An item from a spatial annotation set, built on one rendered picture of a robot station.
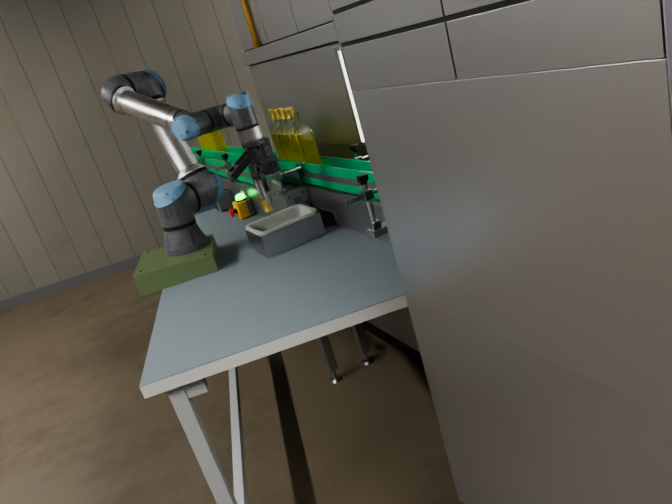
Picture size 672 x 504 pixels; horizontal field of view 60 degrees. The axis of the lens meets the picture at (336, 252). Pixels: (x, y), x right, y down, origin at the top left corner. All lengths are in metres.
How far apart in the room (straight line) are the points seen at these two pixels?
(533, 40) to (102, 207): 4.70
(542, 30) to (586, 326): 0.44
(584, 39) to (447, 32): 0.26
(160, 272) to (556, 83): 1.46
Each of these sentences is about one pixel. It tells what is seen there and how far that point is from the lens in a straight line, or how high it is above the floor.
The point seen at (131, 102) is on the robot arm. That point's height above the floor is 1.34.
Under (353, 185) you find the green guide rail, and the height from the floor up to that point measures 0.91.
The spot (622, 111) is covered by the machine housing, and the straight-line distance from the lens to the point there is 0.78.
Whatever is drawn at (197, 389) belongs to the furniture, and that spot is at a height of 0.67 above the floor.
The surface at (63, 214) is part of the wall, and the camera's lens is 5.37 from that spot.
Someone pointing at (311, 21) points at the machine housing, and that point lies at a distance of 2.20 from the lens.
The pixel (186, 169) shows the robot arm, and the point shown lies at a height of 1.07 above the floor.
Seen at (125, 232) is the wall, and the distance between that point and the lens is 5.31.
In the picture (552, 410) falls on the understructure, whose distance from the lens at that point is 1.16.
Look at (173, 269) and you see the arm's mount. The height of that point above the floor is 0.80.
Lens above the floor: 1.36
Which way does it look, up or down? 20 degrees down
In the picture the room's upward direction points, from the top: 17 degrees counter-clockwise
